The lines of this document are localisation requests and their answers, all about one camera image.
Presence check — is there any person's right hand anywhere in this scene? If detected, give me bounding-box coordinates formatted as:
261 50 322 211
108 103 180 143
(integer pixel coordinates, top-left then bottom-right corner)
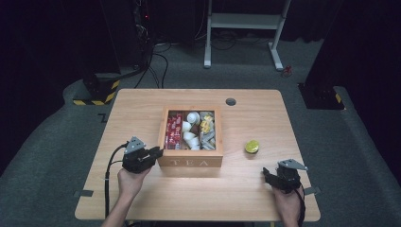
270 184 305 222

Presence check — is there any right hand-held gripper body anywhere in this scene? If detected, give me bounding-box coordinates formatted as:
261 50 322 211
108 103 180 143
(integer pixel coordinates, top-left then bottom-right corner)
273 158 309 194

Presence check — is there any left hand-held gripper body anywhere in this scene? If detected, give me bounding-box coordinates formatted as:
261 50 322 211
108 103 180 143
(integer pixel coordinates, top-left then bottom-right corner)
121 135 149 174

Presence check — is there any person's left hand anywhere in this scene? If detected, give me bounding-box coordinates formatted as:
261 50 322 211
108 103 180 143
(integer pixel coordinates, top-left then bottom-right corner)
116 166 153 202

